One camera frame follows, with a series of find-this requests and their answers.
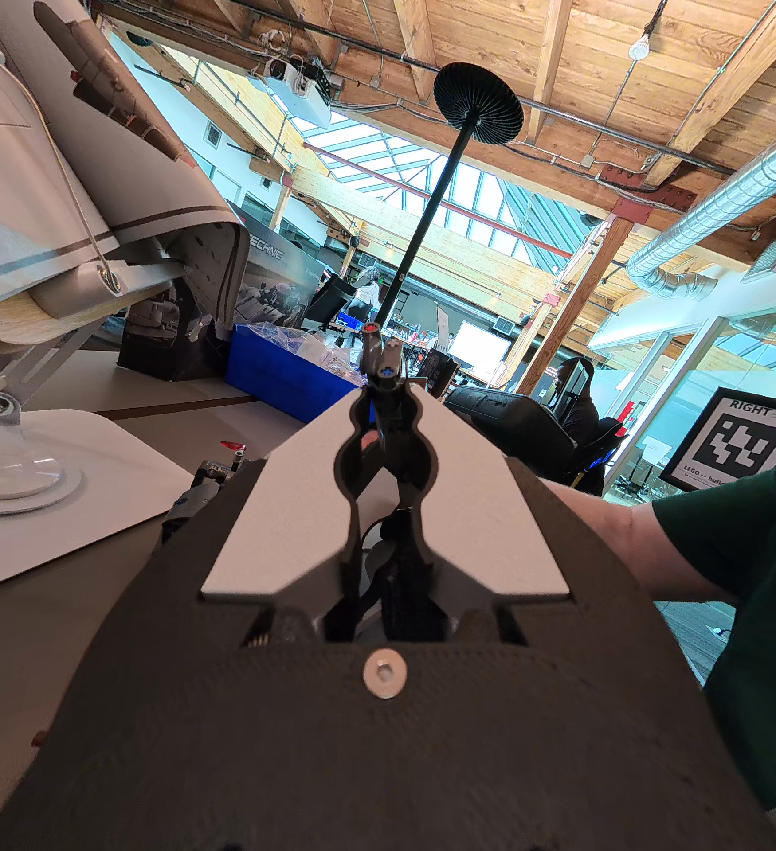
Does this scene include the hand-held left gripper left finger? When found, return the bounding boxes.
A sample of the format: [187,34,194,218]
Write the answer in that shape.
[200,387,370,642]

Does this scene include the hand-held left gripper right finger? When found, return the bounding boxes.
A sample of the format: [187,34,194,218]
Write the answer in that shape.
[410,383,571,640]

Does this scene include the large grey lego vehicle model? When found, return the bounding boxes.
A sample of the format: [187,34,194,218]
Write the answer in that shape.
[155,440,249,553]

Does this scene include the small grey lego connector assembly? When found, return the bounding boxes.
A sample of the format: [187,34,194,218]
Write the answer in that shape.
[360,322,405,426]

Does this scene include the person's right forearm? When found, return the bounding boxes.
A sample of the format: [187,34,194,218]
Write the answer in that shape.
[541,479,741,606]

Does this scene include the dark lego set box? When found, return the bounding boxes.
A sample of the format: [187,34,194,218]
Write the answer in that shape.
[118,199,336,383]

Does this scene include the lego instruction booklet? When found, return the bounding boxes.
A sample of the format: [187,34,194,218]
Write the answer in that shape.
[0,0,251,347]

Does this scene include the black gaming chair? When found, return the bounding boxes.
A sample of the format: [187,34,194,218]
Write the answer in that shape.
[444,387,628,496]

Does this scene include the dark printed box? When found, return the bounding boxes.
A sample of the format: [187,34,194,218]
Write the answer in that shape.
[415,349,460,394]

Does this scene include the blue plastic bin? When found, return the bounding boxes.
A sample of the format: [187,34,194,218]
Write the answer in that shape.
[225,324,370,424]

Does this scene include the clear plastic bags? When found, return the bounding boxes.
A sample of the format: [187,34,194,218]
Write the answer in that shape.
[248,322,364,388]

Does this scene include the white flat board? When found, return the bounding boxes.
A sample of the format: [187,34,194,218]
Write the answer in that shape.
[0,409,192,599]

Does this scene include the white display board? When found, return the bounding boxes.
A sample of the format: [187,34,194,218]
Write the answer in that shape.
[448,321,513,384]

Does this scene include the black mesh office chair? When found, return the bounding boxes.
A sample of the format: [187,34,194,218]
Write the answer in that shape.
[302,274,357,331]

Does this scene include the framed marker sign on tripod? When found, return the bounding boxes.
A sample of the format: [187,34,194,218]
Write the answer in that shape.
[659,387,776,493]

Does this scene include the red ceiling pipe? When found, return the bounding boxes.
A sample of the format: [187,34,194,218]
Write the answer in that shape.
[305,143,573,260]

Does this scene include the black vertical pipe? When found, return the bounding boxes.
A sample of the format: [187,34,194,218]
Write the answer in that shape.
[375,63,525,327]

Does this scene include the white ceiling projector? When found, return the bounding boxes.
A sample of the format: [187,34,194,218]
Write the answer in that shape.
[262,56,333,130]

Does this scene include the wooden post red bracket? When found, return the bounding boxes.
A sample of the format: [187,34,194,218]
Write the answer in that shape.
[514,193,655,396]

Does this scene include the metal ventilation duct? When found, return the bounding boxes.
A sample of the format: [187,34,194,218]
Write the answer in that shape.
[626,113,776,300]

